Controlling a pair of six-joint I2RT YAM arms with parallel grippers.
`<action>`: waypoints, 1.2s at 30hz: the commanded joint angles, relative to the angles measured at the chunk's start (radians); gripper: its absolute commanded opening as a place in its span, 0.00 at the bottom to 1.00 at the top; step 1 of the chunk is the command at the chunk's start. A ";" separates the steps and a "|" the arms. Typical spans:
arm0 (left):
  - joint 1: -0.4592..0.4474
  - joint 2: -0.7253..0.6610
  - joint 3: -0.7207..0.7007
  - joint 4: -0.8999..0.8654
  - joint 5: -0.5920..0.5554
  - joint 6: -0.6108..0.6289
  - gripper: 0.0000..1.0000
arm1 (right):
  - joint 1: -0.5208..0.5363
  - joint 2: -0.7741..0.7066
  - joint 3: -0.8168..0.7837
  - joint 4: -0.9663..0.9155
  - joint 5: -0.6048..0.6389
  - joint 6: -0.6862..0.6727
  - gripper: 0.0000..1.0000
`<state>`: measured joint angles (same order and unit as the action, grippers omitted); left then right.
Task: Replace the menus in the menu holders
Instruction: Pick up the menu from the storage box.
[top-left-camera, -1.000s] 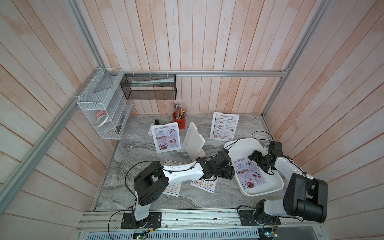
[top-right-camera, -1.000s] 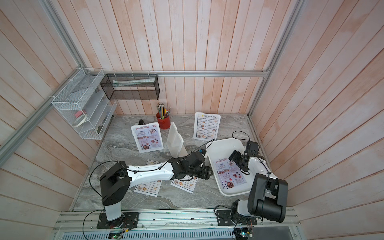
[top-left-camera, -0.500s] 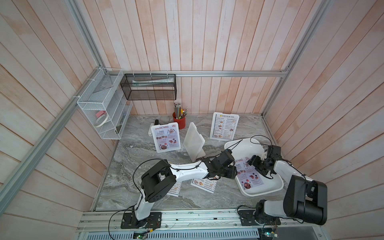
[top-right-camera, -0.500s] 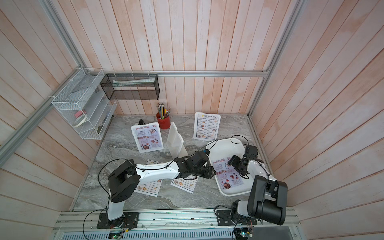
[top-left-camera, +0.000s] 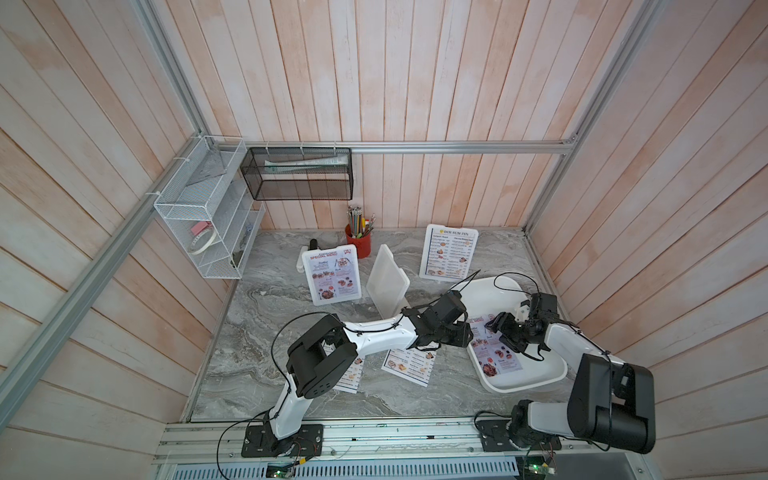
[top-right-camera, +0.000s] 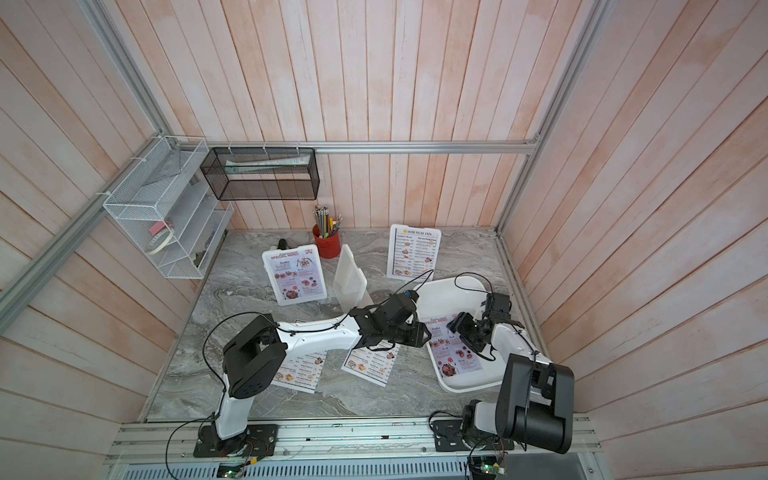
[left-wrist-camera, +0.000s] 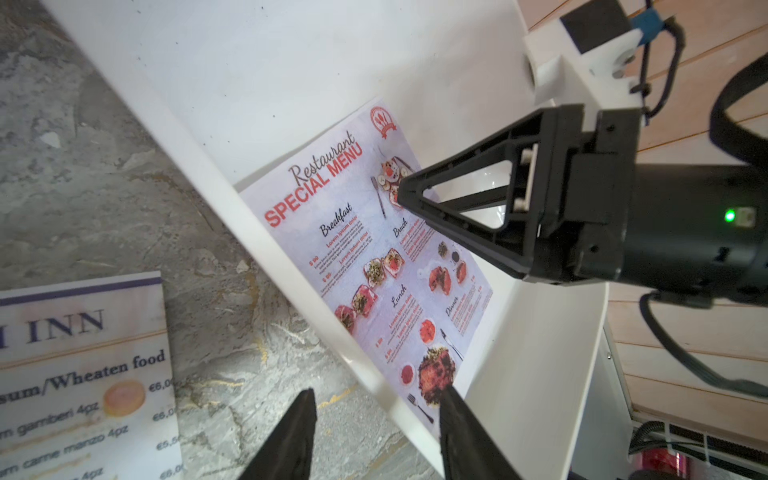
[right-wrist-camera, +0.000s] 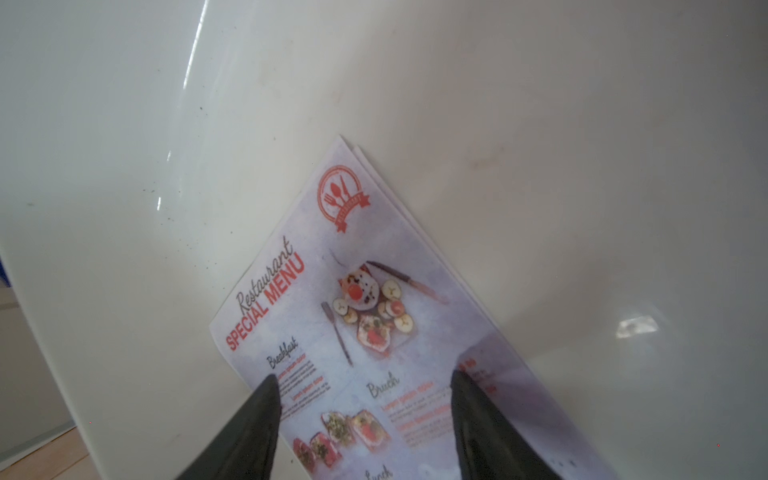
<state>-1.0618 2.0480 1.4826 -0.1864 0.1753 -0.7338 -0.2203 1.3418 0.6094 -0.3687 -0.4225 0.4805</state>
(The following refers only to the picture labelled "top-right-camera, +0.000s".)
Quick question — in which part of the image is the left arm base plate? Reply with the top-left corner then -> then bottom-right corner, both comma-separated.
193,424 -> 279,460

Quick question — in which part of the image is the pink tape roll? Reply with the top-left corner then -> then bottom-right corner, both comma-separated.
148,221 -> 172,236

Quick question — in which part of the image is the special menu sheet top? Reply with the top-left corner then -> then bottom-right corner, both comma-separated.
267,250 -> 325,302

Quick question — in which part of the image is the white wire mesh shelf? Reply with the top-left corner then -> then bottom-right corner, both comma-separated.
103,135 -> 233,280

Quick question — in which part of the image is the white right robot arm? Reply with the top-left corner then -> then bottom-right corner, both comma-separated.
448,292 -> 575,454

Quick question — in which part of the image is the white menu holder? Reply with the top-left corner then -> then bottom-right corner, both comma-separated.
332,244 -> 373,313
386,223 -> 443,284
261,243 -> 329,307

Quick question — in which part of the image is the Dim Sum Inn menu front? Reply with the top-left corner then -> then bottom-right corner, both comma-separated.
341,345 -> 400,387

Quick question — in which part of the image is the red metal pen cup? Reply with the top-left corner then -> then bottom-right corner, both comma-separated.
312,225 -> 342,259

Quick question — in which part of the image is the aluminium front rail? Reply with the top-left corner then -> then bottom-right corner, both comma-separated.
100,415 -> 611,479

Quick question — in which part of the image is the special menu sheet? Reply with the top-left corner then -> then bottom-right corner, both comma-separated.
267,250 -> 325,302
425,314 -> 481,379

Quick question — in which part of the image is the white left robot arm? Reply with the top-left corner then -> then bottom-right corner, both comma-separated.
213,290 -> 431,443

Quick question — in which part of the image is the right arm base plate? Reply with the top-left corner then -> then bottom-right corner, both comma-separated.
429,417 -> 502,452

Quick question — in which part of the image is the black mesh basket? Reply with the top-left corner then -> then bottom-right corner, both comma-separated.
201,146 -> 320,201

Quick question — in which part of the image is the pencils and pens bundle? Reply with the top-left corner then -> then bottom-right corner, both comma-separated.
313,206 -> 343,239

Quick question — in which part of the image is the white tape roll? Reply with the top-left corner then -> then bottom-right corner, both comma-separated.
146,227 -> 175,256

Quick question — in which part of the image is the white plastic tray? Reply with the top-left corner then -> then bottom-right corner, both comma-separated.
417,276 -> 531,394

